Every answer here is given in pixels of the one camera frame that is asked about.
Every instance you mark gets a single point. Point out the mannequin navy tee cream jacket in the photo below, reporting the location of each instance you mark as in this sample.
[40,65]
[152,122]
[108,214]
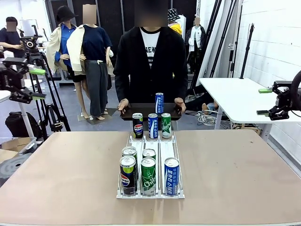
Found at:
[94,58]

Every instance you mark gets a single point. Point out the person's right forearm black sleeve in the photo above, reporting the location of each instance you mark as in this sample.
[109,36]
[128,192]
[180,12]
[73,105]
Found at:
[121,87]

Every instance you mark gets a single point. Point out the green Chilsung cider can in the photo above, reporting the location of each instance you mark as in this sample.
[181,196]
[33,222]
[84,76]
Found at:
[149,153]
[148,179]
[166,127]

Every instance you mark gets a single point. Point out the grey round base plate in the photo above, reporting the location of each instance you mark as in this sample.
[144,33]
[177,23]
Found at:
[13,167]

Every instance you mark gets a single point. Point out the person in black jacket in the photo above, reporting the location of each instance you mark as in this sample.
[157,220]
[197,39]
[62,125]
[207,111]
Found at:
[131,58]

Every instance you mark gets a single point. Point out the blue Pocari Sweat can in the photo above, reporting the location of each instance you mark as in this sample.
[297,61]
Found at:
[159,103]
[171,179]
[152,127]

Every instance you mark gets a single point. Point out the dark brown plastic tray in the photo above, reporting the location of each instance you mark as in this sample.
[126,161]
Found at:
[145,114]

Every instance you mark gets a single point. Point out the black Pepsi can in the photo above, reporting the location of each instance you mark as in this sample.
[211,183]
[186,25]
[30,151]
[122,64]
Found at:
[128,176]
[137,127]
[129,151]

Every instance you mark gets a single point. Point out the person's left hand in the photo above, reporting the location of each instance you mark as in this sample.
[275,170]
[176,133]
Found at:
[181,104]

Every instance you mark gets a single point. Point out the black stand pole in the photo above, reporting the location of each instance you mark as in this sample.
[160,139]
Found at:
[222,41]
[236,42]

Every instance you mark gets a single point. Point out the person's left forearm black sleeve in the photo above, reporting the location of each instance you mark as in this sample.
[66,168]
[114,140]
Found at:
[181,87]

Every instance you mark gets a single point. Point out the black light stand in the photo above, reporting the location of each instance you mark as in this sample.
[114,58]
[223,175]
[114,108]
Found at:
[247,51]

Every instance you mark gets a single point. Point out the figure in white jacket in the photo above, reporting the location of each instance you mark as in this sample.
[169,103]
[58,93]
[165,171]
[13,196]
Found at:
[197,40]

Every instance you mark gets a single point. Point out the brown box under table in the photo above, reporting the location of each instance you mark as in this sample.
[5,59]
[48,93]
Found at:
[247,129]

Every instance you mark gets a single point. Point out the mannequin in white hoodie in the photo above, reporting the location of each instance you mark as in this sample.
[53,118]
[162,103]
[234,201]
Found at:
[182,21]

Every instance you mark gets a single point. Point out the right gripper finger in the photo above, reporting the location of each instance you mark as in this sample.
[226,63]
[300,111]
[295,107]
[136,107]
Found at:
[282,84]
[278,114]

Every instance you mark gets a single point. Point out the mannequin black hat blue shirt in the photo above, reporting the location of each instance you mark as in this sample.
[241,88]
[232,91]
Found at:
[60,40]

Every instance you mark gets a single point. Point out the person in navy shirt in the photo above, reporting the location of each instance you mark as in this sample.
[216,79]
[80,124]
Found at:
[10,40]

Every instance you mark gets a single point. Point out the mannequin yellow jacket bucket hat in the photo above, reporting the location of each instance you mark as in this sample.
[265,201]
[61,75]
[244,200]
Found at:
[175,28]

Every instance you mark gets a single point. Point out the person's right hand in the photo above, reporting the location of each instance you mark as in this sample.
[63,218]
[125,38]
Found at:
[123,104]

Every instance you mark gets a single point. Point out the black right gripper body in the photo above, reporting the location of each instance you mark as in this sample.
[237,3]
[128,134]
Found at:
[285,99]

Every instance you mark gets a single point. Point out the black backpack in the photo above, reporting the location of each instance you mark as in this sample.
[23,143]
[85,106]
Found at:
[22,124]

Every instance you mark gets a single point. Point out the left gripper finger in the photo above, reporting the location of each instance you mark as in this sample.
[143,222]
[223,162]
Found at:
[35,96]
[15,62]

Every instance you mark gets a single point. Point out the person in black and jeans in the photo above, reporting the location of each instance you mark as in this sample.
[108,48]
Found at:
[197,96]

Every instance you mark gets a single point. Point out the black video camera tripod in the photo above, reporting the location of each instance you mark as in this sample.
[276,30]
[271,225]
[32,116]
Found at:
[31,44]

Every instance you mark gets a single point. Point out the white board panel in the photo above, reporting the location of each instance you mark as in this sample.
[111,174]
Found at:
[28,26]

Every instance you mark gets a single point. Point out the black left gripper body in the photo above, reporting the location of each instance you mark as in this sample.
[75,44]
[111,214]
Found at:
[10,81]

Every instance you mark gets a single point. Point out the clear acrylic can rack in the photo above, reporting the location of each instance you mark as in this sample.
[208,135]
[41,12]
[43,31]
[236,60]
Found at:
[150,144]

